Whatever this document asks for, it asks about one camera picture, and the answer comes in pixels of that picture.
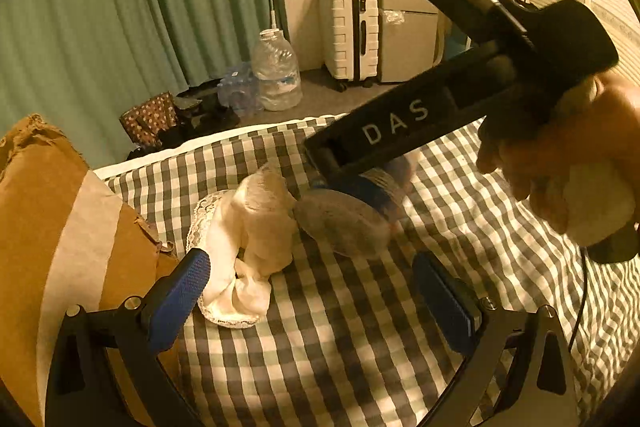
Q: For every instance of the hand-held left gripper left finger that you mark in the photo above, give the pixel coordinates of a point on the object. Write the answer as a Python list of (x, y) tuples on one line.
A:
[(185, 292)]

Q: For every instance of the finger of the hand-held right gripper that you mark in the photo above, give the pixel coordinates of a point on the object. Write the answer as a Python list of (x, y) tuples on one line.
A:
[(375, 184)]

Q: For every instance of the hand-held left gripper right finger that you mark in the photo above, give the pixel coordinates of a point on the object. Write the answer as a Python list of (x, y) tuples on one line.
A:
[(440, 302)]

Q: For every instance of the white lace cloth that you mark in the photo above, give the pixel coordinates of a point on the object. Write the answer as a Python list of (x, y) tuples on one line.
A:
[(220, 257)]

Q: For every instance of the clear plastic bottle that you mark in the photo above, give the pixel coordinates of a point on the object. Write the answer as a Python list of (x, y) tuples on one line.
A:
[(340, 222)]

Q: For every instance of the brown cardboard box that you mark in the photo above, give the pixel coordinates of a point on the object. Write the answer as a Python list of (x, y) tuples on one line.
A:
[(35, 207)]

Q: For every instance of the person's right hand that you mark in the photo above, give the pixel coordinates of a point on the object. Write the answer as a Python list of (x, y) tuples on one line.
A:
[(530, 177)]

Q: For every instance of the silver mini fridge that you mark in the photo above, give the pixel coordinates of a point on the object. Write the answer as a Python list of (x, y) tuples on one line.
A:
[(410, 47)]

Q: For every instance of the white suitcase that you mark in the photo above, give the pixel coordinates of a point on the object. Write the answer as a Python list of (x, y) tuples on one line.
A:
[(340, 37)]

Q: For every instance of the beige sheer cloth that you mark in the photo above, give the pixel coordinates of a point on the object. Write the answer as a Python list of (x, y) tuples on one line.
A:
[(265, 217)]

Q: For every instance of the checked blanket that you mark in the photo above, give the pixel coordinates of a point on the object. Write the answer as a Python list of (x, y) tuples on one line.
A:
[(325, 357)]

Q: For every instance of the large clear water bottle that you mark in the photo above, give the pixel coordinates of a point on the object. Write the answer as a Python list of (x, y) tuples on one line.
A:
[(277, 77)]

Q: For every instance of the pack of small water bottles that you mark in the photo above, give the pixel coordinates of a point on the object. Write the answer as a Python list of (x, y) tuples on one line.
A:
[(240, 92)]

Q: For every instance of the dark clothes pile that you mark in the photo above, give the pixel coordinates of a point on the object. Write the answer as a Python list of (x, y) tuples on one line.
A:
[(210, 119)]

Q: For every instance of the brown floral bag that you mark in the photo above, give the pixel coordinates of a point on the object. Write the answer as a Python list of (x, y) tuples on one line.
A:
[(147, 119)]

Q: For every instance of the white tissue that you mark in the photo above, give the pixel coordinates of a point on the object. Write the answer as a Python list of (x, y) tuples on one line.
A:
[(600, 207)]

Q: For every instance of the wide green curtain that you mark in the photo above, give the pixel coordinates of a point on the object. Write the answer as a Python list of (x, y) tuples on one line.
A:
[(125, 7)]

